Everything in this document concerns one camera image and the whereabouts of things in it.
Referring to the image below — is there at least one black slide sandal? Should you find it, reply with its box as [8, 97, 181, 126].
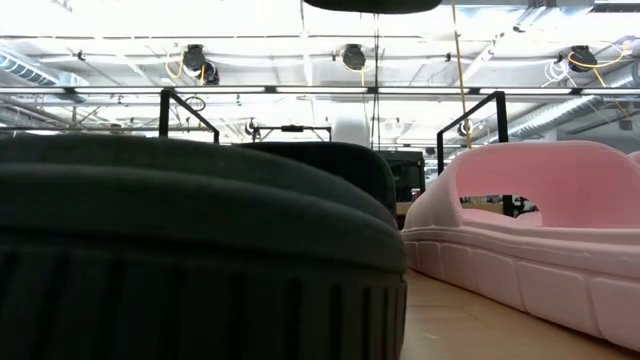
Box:
[302, 0, 444, 15]
[0, 133, 409, 360]

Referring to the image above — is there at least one black ceiling cable reel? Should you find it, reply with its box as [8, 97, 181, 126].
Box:
[567, 44, 599, 74]
[341, 43, 368, 72]
[180, 43, 221, 86]

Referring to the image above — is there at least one yellow cable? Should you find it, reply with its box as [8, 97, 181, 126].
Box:
[451, 0, 474, 150]

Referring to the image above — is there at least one distant black metal frame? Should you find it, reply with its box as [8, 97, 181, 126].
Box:
[251, 123, 334, 143]

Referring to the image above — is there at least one black computer case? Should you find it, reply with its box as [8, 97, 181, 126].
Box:
[378, 149, 427, 204]

